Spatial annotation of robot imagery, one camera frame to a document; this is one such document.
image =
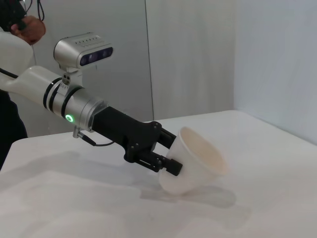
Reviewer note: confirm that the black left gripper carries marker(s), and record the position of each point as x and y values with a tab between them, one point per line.
123	131

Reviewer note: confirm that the white translucent cup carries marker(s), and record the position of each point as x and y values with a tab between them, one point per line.
198	161

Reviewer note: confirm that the black handheld controller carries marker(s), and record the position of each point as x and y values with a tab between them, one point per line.
22	25

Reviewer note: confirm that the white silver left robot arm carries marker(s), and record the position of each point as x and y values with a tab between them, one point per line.
34	81

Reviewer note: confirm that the person's hand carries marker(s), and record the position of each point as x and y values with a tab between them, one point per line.
33	29

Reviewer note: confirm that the person's dark clothed body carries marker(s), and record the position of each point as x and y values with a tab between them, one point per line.
10	129

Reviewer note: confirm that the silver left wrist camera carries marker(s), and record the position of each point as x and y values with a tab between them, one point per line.
74	49

